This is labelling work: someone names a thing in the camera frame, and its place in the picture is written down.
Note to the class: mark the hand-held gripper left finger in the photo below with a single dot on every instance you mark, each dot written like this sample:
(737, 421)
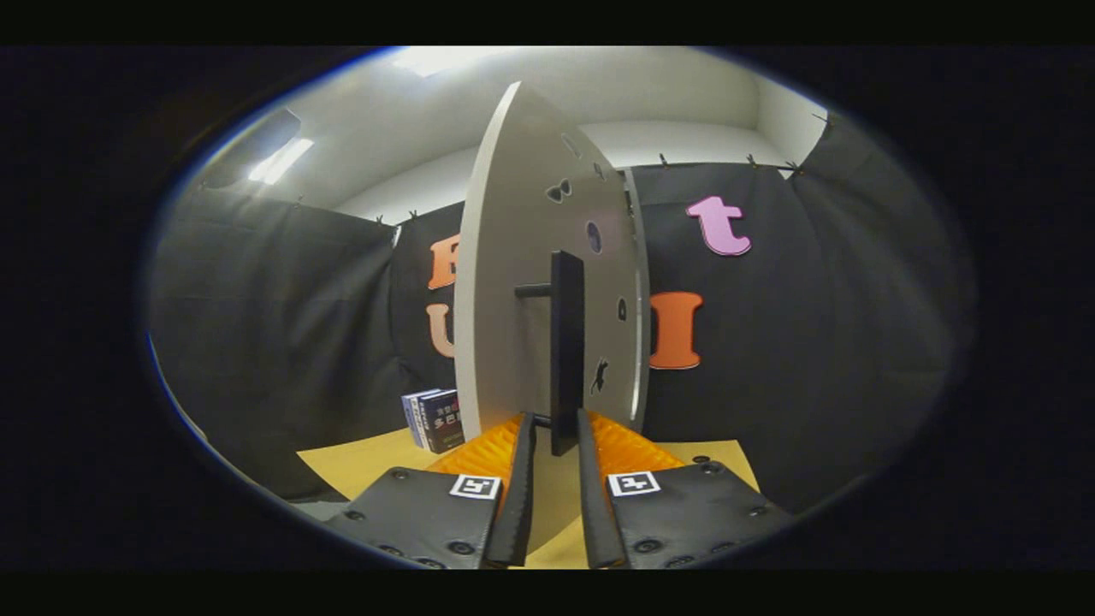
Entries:
(518, 505)

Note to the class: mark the stack of dark books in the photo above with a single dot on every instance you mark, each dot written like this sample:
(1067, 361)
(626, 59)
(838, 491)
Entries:
(438, 419)

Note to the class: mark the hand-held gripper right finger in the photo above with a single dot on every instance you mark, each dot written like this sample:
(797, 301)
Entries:
(594, 513)

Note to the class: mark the black backdrop cloth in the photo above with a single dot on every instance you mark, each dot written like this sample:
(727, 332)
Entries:
(813, 342)

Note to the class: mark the white cabinet door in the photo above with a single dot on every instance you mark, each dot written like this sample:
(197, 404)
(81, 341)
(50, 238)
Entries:
(505, 342)

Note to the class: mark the narrow ceiling light panel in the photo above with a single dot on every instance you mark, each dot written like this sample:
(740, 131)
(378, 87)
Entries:
(281, 161)

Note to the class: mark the wide ceiling light panel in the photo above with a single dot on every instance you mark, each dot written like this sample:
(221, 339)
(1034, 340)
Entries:
(445, 60)

